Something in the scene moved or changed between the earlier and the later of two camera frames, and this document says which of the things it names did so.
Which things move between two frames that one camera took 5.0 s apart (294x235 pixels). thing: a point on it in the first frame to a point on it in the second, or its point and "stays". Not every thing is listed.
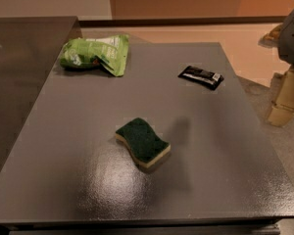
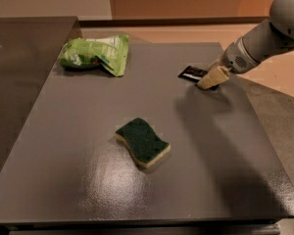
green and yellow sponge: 141,142 stays
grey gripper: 293,38 to 233,59
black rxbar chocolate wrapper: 208,79 stays
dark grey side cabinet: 23,51 stays
